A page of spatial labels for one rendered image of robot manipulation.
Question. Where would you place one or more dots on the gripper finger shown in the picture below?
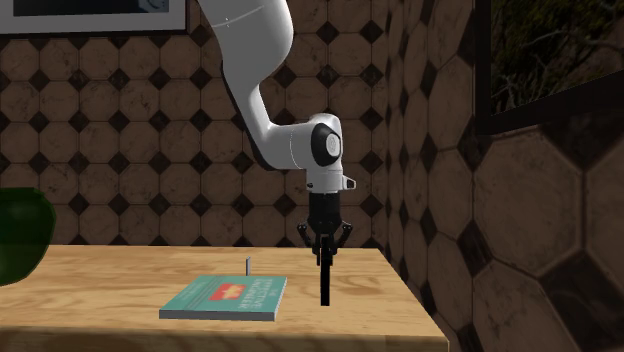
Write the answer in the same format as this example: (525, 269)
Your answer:
(331, 248)
(320, 248)

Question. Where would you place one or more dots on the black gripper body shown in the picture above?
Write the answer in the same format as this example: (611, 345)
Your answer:
(324, 212)

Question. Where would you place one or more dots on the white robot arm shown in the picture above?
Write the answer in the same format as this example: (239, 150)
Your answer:
(253, 63)

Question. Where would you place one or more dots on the black upright stick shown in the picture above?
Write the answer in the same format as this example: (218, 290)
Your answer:
(325, 287)

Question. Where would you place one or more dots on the small grey upright stick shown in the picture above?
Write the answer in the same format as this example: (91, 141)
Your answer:
(247, 267)

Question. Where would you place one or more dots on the teal book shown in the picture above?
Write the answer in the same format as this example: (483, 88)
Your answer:
(229, 297)

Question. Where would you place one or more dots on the wooden table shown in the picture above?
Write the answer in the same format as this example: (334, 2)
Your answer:
(97, 292)

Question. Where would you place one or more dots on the black framed window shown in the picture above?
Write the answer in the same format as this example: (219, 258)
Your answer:
(546, 53)

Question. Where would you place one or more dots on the dark green vase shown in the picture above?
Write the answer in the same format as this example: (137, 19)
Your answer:
(22, 234)

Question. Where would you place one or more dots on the white framed wall picture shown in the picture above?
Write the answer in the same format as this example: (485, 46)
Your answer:
(97, 22)

